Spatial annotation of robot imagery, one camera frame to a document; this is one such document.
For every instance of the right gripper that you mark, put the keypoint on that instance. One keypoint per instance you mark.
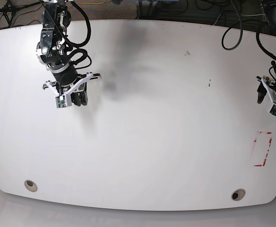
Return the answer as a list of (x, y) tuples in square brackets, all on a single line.
[(69, 83)]

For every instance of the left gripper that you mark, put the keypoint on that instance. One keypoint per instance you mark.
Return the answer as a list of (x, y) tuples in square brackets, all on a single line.
[(266, 86)]

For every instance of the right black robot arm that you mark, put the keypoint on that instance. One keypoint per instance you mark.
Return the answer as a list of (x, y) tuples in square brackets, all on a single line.
[(62, 56)]

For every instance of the red tape marking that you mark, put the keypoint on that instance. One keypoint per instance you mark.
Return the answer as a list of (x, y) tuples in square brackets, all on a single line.
[(260, 149)]

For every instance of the black tripod stand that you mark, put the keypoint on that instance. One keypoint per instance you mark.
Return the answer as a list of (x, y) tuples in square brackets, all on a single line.
[(9, 11)]

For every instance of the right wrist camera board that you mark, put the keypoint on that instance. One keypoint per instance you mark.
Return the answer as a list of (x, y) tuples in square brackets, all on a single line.
[(63, 101)]

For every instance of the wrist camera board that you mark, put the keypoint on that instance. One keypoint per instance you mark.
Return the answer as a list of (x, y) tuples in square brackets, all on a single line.
[(272, 110), (63, 101)]

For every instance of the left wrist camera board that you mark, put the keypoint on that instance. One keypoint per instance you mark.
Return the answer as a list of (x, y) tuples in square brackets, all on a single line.
[(272, 110)]

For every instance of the left table cable grommet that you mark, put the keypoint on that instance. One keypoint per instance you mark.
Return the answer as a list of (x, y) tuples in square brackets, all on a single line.
[(30, 185)]

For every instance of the table cable grommet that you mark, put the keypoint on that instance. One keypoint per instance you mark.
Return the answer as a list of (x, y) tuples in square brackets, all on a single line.
[(30, 185), (238, 195)]

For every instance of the right table cable grommet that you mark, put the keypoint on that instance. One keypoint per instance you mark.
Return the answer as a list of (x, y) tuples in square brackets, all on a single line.
[(238, 195)]

